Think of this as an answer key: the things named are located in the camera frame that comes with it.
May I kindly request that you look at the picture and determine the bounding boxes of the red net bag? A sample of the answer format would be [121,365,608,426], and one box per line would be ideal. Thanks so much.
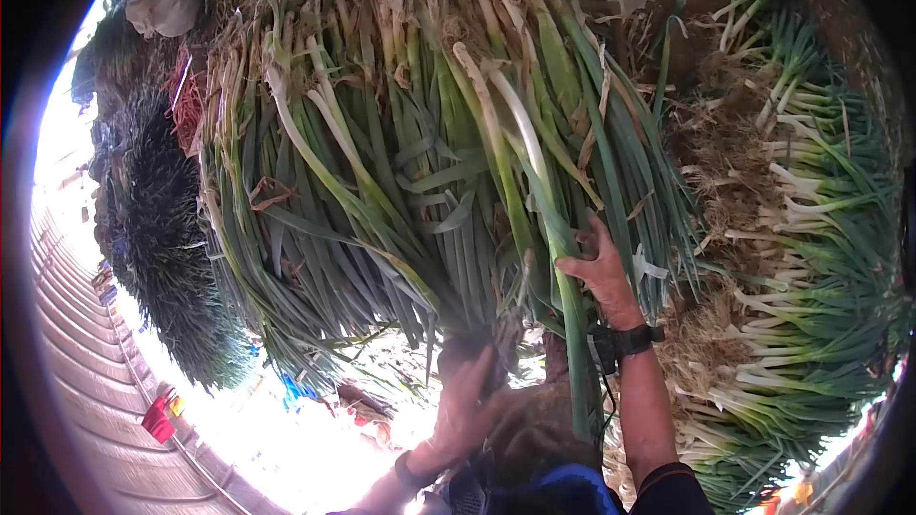
[166,46,208,157]

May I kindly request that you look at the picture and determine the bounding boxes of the long green onion stalk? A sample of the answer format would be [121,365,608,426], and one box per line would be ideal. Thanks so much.
[484,62,604,444]

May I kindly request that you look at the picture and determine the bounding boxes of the person's right thumb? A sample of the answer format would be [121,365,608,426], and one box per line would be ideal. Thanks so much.
[555,257,596,281]

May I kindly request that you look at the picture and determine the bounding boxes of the person's left hand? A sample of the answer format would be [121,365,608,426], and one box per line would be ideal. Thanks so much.
[427,340,518,472]

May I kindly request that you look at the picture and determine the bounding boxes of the black wrist band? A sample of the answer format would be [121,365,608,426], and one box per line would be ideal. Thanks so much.
[588,323,666,377]
[394,449,439,492]

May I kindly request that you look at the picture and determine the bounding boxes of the pile of trimmed green onions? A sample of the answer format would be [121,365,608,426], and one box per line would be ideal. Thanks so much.
[666,0,910,512]

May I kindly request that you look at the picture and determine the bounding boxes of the person's right fingers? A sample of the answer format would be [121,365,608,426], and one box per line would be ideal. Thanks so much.
[575,209,611,260]

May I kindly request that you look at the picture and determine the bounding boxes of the pile of untrimmed green onions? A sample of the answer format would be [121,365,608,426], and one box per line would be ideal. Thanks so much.
[195,0,706,391]

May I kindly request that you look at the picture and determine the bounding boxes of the person's right hand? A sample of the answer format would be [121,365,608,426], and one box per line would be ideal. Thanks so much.
[555,209,646,332]

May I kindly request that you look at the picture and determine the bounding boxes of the white plastic bag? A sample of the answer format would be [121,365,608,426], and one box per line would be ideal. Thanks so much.
[125,0,204,40]

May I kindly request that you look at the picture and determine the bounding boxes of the person's left fingers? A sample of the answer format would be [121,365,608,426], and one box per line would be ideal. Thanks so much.
[438,340,502,402]

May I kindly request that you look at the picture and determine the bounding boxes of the red plastic object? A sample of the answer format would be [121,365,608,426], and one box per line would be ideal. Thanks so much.
[140,391,178,444]

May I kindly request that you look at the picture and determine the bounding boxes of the pile of dark green chives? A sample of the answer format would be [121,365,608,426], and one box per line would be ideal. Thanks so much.
[70,10,255,393]

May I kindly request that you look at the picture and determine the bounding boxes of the person's body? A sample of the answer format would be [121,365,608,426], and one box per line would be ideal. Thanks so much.
[429,462,717,515]

